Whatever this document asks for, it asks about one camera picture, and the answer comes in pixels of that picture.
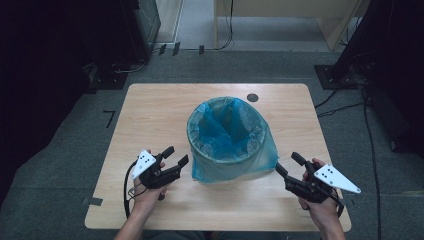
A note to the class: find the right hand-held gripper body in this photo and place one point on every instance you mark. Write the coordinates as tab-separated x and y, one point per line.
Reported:
310	191

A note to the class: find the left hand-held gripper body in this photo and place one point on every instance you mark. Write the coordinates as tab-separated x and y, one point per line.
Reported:
156	178

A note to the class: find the green plastic bucket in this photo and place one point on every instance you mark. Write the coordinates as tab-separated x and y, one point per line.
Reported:
230	168

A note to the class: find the blue plastic bag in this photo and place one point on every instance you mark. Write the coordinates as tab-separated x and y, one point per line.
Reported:
226	133

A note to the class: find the person's left hand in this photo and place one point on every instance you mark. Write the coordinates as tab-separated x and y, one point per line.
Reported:
148	198

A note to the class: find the person's right hand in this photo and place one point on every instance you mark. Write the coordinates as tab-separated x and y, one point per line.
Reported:
325	215

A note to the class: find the round dark table grommet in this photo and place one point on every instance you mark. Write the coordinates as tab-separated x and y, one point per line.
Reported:
252	97

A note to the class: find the dark square floor plate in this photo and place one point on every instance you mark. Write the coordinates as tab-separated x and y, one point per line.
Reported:
111	80

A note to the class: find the yellow floor tape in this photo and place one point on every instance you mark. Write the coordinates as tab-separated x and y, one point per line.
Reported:
411	193

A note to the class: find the black slanted stand column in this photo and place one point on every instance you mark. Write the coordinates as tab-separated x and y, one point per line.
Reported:
360	40

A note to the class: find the dark cabinet with glass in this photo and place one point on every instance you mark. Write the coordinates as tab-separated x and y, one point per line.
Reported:
148	20

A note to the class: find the dark curtain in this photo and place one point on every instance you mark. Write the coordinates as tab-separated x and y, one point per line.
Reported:
40	83

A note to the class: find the light wooden desk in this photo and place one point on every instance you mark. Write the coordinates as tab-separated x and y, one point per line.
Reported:
283	8

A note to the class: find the black stand base plate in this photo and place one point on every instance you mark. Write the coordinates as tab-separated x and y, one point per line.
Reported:
325	77

